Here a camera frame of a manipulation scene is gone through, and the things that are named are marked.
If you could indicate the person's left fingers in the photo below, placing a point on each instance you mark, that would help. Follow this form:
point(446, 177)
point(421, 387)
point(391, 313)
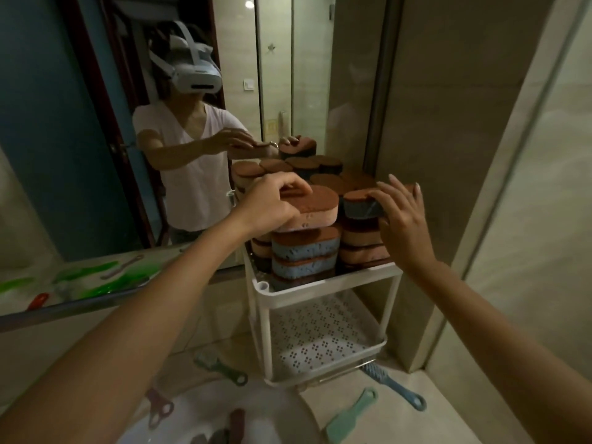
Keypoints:
point(293, 184)

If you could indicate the person's right middle finger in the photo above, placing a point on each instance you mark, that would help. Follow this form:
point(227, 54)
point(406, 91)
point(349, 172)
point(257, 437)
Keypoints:
point(418, 194)

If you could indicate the maroon brush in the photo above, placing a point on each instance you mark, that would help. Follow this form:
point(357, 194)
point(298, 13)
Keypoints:
point(237, 425)

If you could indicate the metal shelf rail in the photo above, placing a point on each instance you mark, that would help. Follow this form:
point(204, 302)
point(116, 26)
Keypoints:
point(92, 304)

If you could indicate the pink brown-topped sponge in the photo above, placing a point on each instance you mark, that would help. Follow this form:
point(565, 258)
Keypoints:
point(314, 208)

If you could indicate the white plastic shelf rack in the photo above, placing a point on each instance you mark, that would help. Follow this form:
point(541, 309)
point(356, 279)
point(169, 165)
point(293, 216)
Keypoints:
point(319, 328)

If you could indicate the person's left hand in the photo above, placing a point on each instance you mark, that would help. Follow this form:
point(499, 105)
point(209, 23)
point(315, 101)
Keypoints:
point(261, 205)

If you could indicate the bright green comb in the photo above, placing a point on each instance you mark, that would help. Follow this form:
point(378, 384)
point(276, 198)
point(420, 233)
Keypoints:
point(85, 271)
point(118, 282)
point(16, 284)

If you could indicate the grey slim tool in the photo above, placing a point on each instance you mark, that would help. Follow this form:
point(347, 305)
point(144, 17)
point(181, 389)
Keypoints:
point(121, 267)

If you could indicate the wall mirror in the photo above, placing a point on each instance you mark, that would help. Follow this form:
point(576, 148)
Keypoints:
point(69, 134)

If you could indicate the person's right thumb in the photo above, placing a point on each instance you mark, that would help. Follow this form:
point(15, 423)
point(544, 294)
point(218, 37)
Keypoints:
point(381, 201)

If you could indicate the grey-blue brown-topped sponge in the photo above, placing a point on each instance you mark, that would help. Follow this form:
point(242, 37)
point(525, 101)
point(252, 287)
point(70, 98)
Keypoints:
point(360, 205)

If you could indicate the pile of two-tone sponges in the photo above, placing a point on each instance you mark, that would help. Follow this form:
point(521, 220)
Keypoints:
point(305, 254)

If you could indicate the person's right hand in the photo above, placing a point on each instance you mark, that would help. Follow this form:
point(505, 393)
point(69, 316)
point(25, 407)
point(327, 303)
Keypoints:
point(407, 231)

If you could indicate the person's right forearm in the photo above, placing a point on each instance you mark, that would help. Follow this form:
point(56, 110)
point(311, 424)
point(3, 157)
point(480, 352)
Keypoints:
point(504, 351)

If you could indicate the person's left forearm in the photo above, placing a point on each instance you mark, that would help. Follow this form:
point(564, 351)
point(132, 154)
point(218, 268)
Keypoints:
point(120, 346)

